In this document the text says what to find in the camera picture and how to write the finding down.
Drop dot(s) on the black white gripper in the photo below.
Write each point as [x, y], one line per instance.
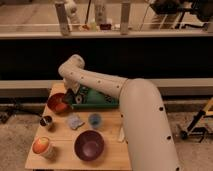
[72, 88]

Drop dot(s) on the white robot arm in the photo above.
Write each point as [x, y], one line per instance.
[146, 128]

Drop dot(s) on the red bowl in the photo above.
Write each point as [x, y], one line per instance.
[56, 104]

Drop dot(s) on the grey blue eraser sponge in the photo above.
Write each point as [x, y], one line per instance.
[74, 121]

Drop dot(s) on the purple bowl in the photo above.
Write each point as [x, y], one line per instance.
[89, 145]

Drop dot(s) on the green dish rack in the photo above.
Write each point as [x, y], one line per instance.
[87, 98]

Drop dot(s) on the blue plastic cup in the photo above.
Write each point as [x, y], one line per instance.
[95, 120]

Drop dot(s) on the small metal cup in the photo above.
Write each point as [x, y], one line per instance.
[46, 122]

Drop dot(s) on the black stand on floor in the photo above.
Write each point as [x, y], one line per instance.
[10, 109]

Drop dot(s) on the yellow black tripod stand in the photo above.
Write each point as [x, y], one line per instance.
[201, 124]

